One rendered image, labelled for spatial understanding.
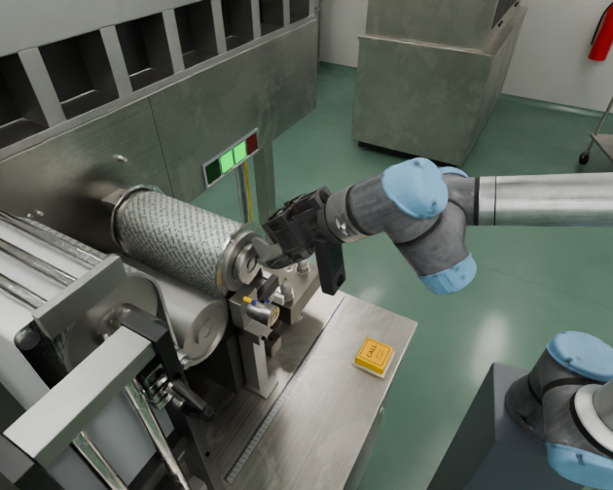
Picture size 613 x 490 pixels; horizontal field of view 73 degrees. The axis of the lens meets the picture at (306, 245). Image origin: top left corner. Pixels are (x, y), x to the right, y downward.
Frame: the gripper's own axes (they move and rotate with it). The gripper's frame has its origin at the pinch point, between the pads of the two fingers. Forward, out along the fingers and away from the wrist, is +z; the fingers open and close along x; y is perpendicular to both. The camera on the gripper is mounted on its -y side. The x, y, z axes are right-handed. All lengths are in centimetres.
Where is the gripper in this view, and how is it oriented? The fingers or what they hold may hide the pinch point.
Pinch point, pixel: (267, 259)
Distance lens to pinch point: 75.5
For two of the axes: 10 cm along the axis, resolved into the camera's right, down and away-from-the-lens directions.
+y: -5.6, -7.8, -2.6
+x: -4.9, 5.7, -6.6
